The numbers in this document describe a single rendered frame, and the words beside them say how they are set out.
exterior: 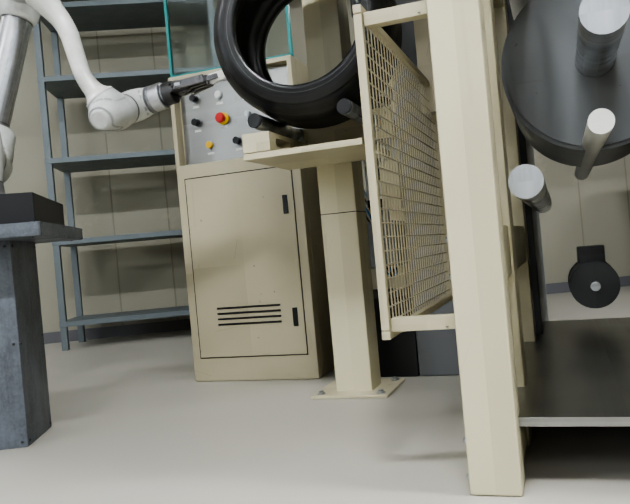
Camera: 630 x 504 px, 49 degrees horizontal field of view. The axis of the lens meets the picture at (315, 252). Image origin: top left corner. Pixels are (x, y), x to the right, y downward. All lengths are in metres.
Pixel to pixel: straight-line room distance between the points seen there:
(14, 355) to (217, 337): 0.94
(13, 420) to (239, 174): 1.25
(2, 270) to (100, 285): 3.18
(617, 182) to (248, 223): 3.86
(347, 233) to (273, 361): 0.70
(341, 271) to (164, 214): 3.09
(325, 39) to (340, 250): 0.72
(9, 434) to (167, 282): 3.18
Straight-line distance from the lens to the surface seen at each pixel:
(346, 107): 2.02
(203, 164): 2.92
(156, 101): 2.39
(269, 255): 2.78
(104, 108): 2.26
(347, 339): 2.41
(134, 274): 5.35
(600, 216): 5.99
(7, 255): 2.24
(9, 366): 2.26
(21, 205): 2.22
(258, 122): 2.11
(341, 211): 2.38
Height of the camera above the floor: 0.50
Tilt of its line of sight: level
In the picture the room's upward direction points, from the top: 5 degrees counter-clockwise
